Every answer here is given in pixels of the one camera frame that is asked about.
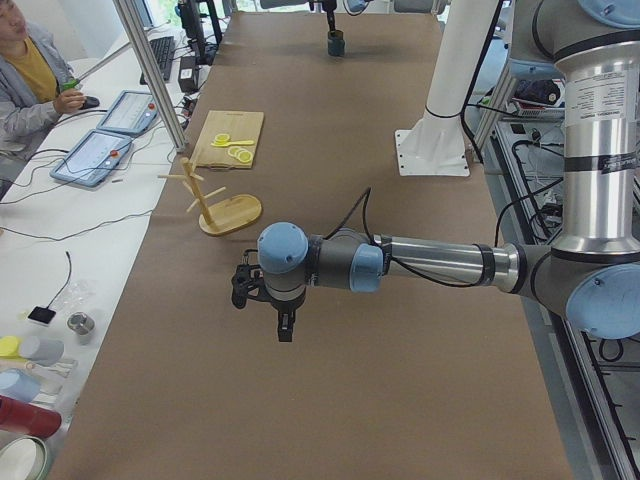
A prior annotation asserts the lemon slice under knife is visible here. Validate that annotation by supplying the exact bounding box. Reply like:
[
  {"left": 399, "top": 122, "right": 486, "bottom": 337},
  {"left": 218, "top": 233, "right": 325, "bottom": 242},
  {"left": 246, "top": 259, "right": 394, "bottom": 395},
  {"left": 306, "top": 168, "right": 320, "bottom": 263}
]
[{"left": 212, "top": 133, "right": 231, "bottom": 146}]

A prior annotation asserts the seated person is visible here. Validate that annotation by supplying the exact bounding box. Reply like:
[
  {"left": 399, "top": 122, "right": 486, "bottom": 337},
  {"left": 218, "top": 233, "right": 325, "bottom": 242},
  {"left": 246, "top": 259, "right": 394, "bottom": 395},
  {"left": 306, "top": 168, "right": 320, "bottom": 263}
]
[{"left": 1, "top": 1, "right": 86, "bottom": 160}]

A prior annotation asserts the small black square pad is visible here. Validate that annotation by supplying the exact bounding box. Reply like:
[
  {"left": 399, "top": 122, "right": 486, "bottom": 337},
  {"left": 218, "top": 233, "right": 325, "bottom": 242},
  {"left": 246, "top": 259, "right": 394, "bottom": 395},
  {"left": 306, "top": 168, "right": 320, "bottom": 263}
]
[{"left": 27, "top": 306, "right": 56, "bottom": 325}]

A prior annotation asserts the lemon slice middle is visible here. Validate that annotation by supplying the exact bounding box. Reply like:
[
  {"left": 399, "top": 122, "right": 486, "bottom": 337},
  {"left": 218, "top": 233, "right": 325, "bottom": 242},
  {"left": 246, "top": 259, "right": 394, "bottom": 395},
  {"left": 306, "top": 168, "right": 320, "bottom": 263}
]
[{"left": 227, "top": 146, "right": 244, "bottom": 157}]

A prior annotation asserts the yellow plastic knife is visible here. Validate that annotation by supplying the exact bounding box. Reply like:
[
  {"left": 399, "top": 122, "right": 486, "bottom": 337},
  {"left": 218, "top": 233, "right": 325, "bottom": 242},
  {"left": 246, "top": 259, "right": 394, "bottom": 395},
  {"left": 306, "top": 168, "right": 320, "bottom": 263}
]
[{"left": 210, "top": 140, "right": 255, "bottom": 148}]

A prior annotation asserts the yellow cup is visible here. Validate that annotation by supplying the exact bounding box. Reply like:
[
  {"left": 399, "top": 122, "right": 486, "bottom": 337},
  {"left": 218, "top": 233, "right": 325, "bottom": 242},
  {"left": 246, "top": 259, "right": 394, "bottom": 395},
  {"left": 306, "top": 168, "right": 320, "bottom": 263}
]
[{"left": 0, "top": 336, "right": 22, "bottom": 359}]

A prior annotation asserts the lemon slice near handle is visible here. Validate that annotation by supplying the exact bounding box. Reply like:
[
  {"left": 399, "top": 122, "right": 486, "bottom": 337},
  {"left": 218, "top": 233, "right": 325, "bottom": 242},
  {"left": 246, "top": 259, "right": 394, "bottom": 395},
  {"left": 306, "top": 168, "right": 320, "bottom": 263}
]
[{"left": 235, "top": 150, "right": 253, "bottom": 164}]

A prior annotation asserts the white bowl green rim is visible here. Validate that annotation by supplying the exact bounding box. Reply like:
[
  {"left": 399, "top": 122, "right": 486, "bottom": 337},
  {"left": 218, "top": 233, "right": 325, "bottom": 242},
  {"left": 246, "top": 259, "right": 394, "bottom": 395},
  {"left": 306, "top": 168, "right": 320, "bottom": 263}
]
[{"left": 1, "top": 436, "right": 50, "bottom": 480}]

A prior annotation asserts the wooden cup storage rack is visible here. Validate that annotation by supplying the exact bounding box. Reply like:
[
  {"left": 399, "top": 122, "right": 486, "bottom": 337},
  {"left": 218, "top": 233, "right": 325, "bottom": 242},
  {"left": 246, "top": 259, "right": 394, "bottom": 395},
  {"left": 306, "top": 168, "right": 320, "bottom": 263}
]
[{"left": 159, "top": 157, "right": 263, "bottom": 237}]

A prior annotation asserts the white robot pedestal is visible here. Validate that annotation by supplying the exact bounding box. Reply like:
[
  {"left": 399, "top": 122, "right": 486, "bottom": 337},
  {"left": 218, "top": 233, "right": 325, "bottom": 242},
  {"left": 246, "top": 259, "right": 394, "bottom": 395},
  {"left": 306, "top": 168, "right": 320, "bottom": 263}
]
[{"left": 395, "top": 0, "right": 502, "bottom": 177}]

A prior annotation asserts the blue teach pendant near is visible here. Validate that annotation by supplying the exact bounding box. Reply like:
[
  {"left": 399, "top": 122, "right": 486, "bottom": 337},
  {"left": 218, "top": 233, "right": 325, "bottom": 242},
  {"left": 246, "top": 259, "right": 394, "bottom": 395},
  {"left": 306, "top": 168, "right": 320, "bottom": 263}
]
[{"left": 50, "top": 129, "right": 133, "bottom": 188}]

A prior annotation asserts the dark blue mug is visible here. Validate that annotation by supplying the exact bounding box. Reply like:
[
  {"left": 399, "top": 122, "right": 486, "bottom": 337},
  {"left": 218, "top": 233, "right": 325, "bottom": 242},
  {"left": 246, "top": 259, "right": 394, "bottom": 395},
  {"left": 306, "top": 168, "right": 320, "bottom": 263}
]
[{"left": 327, "top": 30, "right": 345, "bottom": 57}]

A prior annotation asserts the aluminium frame post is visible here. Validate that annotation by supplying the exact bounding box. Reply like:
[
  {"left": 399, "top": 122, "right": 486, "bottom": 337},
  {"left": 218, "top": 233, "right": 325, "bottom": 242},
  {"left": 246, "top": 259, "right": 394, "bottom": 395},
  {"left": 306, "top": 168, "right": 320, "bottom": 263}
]
[{"left": 113, "top": 0, "right": 187, "bottom": 153}]

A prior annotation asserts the light blue cup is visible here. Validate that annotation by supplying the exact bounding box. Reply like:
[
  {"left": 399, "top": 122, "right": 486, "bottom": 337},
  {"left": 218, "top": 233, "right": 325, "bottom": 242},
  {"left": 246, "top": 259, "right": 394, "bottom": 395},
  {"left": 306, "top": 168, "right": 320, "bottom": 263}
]
[{"left": 0, "top": 369, "right": 41, "bottom": 403}]

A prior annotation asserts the black computer mouse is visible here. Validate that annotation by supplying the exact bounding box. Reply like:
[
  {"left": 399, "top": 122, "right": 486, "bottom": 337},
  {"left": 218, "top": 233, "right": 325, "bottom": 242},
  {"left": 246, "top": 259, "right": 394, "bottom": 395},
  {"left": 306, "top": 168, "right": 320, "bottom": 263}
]
[{"left": 81, "top": 96, "right": 100, "bottom": 110}]

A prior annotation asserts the blue teach pendant far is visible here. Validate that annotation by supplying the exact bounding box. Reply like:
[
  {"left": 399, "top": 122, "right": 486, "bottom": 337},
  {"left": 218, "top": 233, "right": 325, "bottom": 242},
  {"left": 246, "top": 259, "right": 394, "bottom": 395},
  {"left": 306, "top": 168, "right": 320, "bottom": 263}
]
[{"left": 96, "top": 90, "right": 158, "bottom": 137}]

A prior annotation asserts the small steel cup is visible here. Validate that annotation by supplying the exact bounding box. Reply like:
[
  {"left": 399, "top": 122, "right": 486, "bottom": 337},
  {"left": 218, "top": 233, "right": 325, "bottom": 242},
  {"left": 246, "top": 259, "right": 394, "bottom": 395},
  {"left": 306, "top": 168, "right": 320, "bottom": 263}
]
[{"left": 66, "top": 312, "right": 95, "bottom": 345}]

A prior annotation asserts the blue teach pendant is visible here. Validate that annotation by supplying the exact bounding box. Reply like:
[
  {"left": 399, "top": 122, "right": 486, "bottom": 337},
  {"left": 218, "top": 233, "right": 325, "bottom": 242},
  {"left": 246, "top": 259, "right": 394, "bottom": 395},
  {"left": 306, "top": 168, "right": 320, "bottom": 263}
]
[
  {"left": 96, "top": 90, "right": 158, "bottom": 137},
  {"left": 50, "top": 129, "right": 133, "bottom": 188}
]

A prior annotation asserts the black keyboard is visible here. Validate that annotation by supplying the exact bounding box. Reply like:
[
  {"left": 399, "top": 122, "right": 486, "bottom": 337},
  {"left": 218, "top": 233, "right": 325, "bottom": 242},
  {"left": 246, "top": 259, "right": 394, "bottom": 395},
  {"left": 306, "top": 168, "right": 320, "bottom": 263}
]
[{"left": 149, "top": 36, "right": 175, "bottom": 82}]

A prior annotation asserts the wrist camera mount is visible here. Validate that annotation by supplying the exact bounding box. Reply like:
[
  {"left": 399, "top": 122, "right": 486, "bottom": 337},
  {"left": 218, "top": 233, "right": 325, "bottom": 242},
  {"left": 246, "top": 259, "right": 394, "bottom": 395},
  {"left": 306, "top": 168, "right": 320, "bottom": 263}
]
[{"left": 231, "top": 248, "right": 269, "bottom": 309}]

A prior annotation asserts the red thermos bottle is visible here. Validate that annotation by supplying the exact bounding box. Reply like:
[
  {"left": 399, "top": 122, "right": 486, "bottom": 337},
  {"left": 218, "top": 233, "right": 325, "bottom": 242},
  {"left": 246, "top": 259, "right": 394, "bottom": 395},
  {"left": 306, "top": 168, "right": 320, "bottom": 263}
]
[{"left": 0, "top": 396, "right": 62, "bottom": 439}]

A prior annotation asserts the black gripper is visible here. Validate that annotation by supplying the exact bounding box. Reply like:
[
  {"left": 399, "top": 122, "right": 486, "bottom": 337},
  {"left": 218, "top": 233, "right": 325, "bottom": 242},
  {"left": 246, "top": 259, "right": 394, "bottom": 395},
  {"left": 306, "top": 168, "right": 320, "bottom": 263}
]
[
  {"left": 320, "top": 0, "right": 337, "bottom": 36},
  {"left": 266, "top": 285, "right": 306, "bottom": 343}
]

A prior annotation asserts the wooden cutting board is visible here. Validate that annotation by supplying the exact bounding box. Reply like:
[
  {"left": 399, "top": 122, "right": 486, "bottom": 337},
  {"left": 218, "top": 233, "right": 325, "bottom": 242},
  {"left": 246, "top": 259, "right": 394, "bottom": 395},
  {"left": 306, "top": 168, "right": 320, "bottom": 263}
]
[{"left": 191, "top": 110, "right": 265, "bottom": 169}]

